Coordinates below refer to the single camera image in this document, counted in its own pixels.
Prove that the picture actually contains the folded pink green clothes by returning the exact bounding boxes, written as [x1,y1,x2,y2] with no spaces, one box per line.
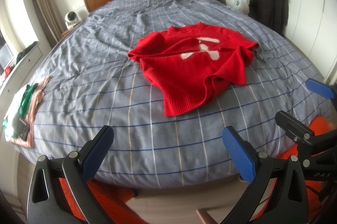
[2,76,50,148]

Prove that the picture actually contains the red knit sweater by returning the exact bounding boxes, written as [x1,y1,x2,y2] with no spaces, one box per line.
[128,23,259,117]

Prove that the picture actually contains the grey plaid bed duvet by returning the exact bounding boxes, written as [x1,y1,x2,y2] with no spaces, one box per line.
[16,0,332,188]

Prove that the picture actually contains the white plastic bag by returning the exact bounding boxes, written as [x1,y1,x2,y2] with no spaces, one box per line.
[234,0,250,15]

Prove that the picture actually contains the white round camera device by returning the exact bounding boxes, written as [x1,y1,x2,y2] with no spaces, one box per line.
[64,11,79,29]

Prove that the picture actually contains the black clothing tag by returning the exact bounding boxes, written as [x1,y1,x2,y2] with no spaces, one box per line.
[12,113,30,141]

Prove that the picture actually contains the beige curtain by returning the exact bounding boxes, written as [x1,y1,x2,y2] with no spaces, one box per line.
[33,0,66,48]

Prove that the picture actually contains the black hanging jacket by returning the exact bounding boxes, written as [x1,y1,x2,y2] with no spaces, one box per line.
[258,0,289,35]

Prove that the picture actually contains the white window side cabinet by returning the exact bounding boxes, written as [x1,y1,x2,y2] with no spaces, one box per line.
[1,44,43,115]

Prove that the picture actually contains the white wardrobe doors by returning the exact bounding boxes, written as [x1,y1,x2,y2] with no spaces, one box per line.
[284,0,336,80]

